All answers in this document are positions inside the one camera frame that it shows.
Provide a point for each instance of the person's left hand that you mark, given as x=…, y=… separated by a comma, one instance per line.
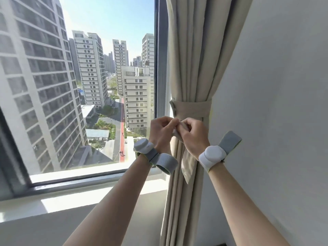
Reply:
x=161, y=135

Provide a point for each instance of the person's right hand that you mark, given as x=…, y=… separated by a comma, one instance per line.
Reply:
x=197, y=138

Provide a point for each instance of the beige curtain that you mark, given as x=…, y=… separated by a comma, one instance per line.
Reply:
x=194, y=48

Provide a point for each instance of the person's left forearm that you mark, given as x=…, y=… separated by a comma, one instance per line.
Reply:
x=112, y=207

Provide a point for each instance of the person's right forearm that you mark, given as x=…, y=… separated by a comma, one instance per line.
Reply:
x=238, y=207

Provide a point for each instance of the white grey wrist tracker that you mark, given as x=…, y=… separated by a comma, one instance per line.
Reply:
x=143, y=146
x=211, y=154

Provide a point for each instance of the distant white tower building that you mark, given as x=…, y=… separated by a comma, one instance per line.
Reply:
x=148, y=51

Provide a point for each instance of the slim white tower building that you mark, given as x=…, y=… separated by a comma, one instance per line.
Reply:
x=120, y=58

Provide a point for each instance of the white window sill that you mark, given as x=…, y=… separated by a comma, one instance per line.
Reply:
x=64, y=199

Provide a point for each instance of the large grey apartment building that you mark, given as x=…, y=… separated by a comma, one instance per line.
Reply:
x=38, y=87

